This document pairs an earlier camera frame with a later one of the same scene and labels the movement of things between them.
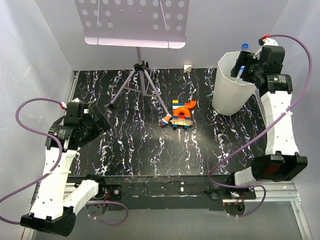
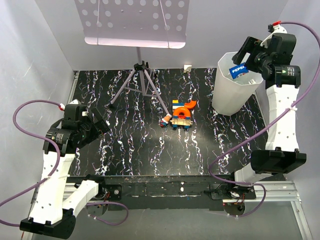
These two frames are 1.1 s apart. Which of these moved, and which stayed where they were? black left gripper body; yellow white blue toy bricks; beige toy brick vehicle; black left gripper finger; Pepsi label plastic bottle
Moved: Pepsi label plastic bottle
Stayed: yellow white blue toy bricks; black left gripper finger; black left gripper body; beige toy brick vehicle
